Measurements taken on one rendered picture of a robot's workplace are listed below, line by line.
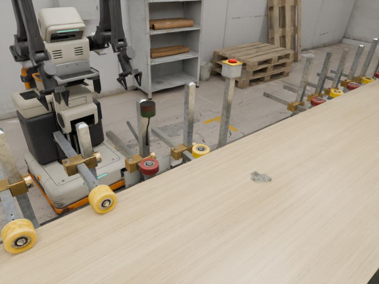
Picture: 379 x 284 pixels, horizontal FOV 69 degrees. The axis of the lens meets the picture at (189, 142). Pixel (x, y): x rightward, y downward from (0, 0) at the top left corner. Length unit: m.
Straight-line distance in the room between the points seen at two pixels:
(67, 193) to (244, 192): 1.39
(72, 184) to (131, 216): 1.21
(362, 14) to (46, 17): 7.98
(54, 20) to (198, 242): 1.34
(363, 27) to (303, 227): 8.04
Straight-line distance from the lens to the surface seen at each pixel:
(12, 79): 3.75
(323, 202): 1.14
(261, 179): 1.14
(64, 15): 1.76
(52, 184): 2.17
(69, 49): 1.81
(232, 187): 1.08
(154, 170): 1.15
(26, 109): 2.12
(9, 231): 0.93
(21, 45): 1.63
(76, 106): 1.94
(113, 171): 2.23
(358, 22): 8.88
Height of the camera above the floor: 1.61
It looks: 33 degrees down
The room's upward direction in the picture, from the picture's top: 3 degrees clockwise
